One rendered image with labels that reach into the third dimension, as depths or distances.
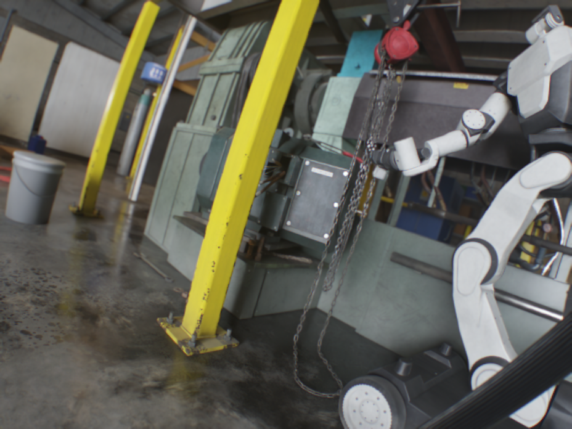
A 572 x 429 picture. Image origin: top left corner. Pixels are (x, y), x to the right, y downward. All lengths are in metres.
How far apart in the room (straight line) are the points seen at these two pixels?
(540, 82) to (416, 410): 0.98
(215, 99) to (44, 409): 1.88
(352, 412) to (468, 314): 0.44
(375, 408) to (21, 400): 0.87
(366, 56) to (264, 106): 1.30
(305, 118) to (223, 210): 1.27
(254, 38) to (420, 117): 1.17
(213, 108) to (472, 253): 1.76
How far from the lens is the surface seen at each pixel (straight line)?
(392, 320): 1.71
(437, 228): 4.30
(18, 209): 2.16
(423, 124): 1.83
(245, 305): 1.47
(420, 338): 1.68
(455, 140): 1.14
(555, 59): 1.08
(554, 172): 1.01
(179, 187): 2.16
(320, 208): 1.37
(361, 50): 2.32
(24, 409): 0.90
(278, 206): 1.36
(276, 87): 1.12
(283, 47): 1.16
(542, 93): 1.08
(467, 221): 1.60
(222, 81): 2.23
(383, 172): 1.25
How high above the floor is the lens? 0.62
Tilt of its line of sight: 2 degrees down
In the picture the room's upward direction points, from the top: 17 degrees clockwise
